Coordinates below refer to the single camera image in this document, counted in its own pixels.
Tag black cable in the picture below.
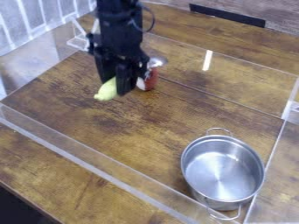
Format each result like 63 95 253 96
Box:
134 0 157 33

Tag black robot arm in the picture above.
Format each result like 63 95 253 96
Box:
87 0 150 96

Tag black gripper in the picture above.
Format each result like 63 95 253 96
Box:
87 8 150 96

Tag clear acrylic enclosure panel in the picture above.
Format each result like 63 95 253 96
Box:
0 23 299 224

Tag stainless steel pot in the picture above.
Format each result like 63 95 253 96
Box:
181 127 266 221

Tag toy mushroom brown cap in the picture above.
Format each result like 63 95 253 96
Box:
137 68 159 91

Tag clear acrylic triangle bracket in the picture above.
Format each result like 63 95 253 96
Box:
67 19 90 52

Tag black bar on table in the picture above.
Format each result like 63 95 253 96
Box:
190 3 267 28

